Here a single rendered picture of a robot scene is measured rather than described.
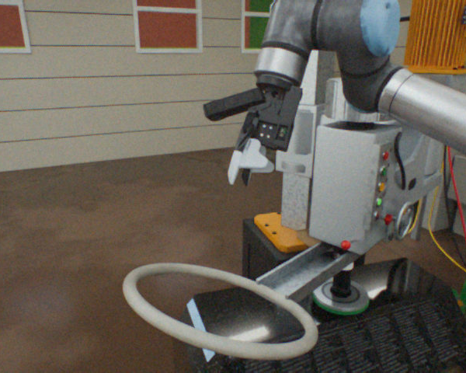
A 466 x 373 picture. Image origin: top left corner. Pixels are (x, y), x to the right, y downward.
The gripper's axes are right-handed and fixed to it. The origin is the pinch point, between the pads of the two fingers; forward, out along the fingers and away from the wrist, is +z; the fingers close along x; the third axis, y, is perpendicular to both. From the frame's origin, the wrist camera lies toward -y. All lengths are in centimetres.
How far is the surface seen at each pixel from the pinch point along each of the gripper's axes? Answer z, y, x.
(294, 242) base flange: 28, 14, 155
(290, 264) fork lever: 22, 14, 57
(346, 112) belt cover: -29, 17, 51
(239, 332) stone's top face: 53, 4, 64
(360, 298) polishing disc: 32, 44, 83
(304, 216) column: 13, 15, 163
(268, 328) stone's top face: 50, 13, 69
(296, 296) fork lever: 28, 18, 42
